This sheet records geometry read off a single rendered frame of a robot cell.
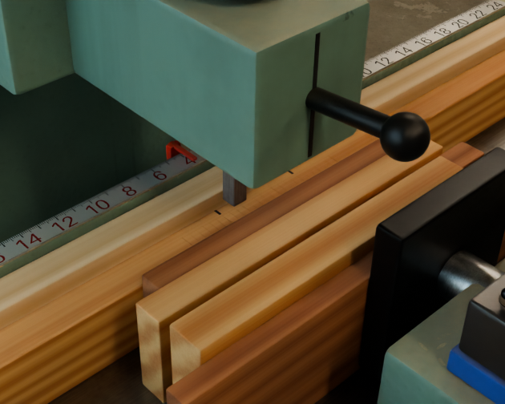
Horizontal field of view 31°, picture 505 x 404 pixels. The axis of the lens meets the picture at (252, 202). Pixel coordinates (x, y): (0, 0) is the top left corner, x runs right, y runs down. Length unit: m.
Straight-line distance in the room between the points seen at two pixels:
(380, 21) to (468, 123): 2.16
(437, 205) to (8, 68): 0.22
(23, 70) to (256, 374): 0.19
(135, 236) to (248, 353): 0.11
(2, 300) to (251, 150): 0.13
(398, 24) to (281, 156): 2.37
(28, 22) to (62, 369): 0.17
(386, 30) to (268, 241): 2.30
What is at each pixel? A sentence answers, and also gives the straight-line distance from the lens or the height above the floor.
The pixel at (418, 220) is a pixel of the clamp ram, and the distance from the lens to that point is 0.40.
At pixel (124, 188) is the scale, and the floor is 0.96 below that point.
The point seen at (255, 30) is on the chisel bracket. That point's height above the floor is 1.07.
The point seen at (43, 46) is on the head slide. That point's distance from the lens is 0.47.
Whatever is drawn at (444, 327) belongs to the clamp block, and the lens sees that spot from 0.41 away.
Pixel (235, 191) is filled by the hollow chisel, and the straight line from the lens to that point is 0.47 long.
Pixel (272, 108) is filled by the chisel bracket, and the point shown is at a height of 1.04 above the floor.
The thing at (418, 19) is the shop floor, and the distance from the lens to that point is 2.81.
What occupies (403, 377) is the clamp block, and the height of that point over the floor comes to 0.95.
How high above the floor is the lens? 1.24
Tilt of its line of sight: 38 degrees down
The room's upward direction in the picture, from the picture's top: 1 degrees clockwise
